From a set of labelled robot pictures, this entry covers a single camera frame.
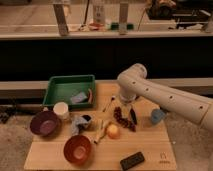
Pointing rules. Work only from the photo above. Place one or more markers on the small silver fork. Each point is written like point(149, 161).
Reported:
point(107, 106)

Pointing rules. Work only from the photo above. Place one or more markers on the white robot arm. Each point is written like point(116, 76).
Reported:
point(197, 109)

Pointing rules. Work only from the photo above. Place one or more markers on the red-brown bowl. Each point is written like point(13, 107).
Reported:
point(77, 149)

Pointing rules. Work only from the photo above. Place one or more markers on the purple bowl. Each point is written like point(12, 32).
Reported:
point(44, 123)

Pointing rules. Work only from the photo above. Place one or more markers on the red item in tray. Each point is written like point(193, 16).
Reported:
point(90, 96)

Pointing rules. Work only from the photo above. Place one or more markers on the blue sponge in tray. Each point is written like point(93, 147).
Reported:
point(80, 97)

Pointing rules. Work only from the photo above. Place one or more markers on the yellow banana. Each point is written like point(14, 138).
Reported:
point(102, 125)

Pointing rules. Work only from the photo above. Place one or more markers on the yellow-red apple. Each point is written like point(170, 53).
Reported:
point(113, 131)

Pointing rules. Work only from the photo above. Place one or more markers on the green plastic tray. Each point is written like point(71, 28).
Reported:
point(62, 88)

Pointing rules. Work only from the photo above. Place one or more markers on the white paper cup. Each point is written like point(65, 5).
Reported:
point(61, 110)

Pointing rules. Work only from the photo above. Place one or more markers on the wooden board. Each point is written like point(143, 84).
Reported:
point(46, 154)

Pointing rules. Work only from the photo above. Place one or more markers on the blue plastic cup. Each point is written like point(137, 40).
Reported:
point(157, 115)

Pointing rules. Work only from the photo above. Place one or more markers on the white bottle on shelf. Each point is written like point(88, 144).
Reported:
point(98, 11)

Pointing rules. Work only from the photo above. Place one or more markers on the black rectangular remote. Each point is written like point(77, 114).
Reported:
point(132, 161)

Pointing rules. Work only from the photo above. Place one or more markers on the black machine on shelf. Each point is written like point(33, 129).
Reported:
point(169, 9)

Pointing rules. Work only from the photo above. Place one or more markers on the black handled brush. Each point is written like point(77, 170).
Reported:
point(133, 116)

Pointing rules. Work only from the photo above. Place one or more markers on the grey metal post left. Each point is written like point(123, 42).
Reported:
point(60, 18)

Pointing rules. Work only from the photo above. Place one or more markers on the grey metal post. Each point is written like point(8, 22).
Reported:
point(123, 15)
point(60, 18)

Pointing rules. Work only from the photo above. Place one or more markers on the grey metal post right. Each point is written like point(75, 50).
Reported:
point(123, 15)

